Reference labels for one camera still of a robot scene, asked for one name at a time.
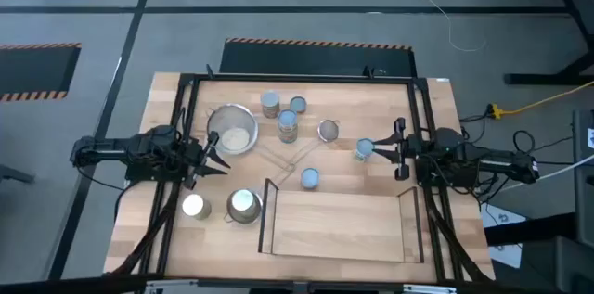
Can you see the silver metal bracket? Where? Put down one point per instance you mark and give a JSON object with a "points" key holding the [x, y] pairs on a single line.
{"points": [[431, 289], [167, 287]]}

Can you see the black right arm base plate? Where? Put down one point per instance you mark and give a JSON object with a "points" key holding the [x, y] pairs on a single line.
{"points": [[468, 183]]}

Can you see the short pineapple rings can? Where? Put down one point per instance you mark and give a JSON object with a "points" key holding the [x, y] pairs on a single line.
{"points": [[298, 104]]}

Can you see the white sheet with arrows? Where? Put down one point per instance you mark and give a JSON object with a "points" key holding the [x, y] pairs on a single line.
{"points": [[510, 257]]}

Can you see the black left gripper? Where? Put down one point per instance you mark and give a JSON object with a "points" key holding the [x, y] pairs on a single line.
{"points": [[195, 159]]}

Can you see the large metal mesh strainer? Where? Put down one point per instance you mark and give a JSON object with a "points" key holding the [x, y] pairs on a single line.
{"points": [[223, 122]]}

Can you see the grey chair leg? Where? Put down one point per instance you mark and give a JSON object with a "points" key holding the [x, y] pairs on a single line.
{"points": [[11, 173]]}

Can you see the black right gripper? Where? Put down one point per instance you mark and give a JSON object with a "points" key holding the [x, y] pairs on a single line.
{"points": [[410, 145]]}

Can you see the diced tomatoes can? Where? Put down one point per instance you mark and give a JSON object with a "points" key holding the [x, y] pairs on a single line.
{"points": [[287, 118]]}

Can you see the grey cabinet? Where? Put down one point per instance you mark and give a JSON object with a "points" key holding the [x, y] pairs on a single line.
{"points": [[584, 169]]}

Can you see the dark equipment case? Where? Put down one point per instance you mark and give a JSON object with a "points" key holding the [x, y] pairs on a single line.
{"points": [[566, 266]]}

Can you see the blurred black crossbar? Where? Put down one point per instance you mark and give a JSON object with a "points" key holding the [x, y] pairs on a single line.
{"points": [[69, 287]]}

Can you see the wooden shelf black metal legs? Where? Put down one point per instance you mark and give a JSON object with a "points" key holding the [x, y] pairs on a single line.
{"points": [[334, 224]]}

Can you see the tall can tan label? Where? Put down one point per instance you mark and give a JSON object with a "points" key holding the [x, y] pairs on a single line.
{"points": [[270, 99]]}

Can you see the gold tin can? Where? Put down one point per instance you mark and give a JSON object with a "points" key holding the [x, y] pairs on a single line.
{"points": [[194, 205]]}

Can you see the black table stand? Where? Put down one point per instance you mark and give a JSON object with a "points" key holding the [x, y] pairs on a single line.
{"points": [[533, 79]]}

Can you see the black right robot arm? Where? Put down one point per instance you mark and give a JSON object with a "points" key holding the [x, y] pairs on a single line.
{"points": [[492, 162]]}

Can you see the can white green label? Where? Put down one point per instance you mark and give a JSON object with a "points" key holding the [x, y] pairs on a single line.
{"points": [[365, 146]]}

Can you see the black floor beam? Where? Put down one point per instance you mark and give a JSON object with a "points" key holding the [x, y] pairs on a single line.
{"points": [[533, 233]]}

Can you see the small metal mesh strainer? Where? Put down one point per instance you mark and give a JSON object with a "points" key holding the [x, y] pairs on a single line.
{"points": [[328, 131]]}

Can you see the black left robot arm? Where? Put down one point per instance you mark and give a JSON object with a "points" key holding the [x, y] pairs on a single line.
{"points": [[116, 148]]}

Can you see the black mat hazard stripe edge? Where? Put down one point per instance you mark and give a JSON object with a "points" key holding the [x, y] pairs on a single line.
{"points": [[32, 71], [315, 60]]}

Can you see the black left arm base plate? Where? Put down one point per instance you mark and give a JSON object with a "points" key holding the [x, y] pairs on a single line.
{"points": [[134, 177]]}

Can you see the black metal table frame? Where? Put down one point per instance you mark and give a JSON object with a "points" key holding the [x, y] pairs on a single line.
{"points": [[301, 79]]}

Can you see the short orange label can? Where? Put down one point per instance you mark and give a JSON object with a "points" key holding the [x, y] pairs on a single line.
{"points": [[310, 178]]}

